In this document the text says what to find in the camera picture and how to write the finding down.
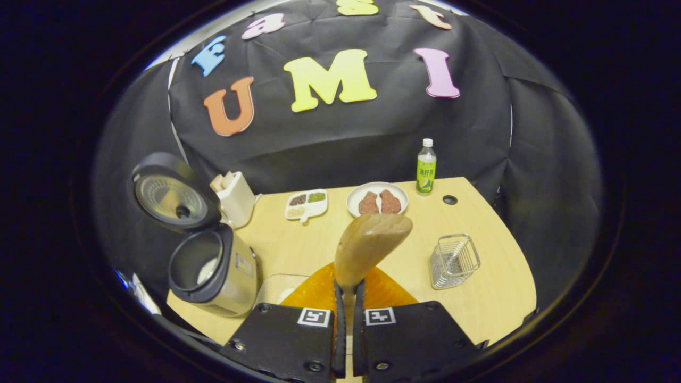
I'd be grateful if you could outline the wooden spoon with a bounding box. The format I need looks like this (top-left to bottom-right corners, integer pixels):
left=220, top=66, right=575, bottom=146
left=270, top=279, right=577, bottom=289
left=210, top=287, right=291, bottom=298
left=334, top=213, right=413, bottom=341

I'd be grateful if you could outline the white toaster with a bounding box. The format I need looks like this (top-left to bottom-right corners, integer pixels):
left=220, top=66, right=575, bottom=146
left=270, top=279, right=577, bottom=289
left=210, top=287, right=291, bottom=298
left=213, top=171, right=260, bottom=229

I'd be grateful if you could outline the white divided dish of beans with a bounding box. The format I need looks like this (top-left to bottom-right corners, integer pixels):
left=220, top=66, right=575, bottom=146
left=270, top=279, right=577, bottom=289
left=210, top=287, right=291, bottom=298
left=284, top=189, right=329, bottom=223

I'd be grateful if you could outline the brown meat piece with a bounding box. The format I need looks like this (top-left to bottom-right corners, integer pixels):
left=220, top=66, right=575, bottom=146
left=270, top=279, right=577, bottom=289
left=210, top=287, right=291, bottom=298
left=379, top=189, right=402, bottom=214
left=358, top=191, right=380, bottom=215

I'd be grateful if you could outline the metal wire chopstick holder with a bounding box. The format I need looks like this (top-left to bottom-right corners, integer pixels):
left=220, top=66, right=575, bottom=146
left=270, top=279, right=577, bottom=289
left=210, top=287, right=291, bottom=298
left=429, top=233, right=481, bottom=290

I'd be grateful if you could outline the black backdrop cloth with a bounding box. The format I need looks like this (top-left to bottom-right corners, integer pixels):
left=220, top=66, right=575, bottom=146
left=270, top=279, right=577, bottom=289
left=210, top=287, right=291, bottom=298
left=93, top=0, right=604, bottom=309

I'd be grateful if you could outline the clear box of white rice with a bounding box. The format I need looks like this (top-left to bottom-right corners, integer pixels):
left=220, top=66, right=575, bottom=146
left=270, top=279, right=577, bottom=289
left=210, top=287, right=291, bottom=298
left=254, top=273, right=312, bottom=309

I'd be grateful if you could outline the black and silver rice cooker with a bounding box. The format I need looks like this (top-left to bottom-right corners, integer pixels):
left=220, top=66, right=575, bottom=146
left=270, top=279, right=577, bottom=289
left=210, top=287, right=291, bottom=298
left=128, top=152, right=260, bottom=318

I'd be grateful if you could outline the green tea bottle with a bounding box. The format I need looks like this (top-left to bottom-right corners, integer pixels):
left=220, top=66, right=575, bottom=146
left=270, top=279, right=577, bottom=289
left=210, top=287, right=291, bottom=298
left=416, top=138, right=437, bottom=195

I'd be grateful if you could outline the white rice pile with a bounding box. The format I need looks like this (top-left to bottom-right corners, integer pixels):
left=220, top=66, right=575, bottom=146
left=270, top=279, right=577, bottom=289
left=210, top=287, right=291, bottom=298
left=197, top=257, right=220, bottom=286

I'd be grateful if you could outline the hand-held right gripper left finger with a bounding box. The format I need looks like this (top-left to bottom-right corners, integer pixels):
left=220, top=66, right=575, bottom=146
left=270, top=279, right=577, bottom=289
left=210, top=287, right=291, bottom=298
left=218, top=263, right=346, bottom=383

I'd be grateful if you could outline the white round plate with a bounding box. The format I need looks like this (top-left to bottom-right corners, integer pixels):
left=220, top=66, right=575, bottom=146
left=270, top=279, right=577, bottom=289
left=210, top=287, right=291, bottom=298
left=346, top=182, right=409, bottom=218

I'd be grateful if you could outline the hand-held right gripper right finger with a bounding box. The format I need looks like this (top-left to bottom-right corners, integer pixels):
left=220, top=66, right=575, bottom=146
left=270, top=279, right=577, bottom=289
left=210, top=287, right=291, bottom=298
left=352, top=266, right=487, bottom=383

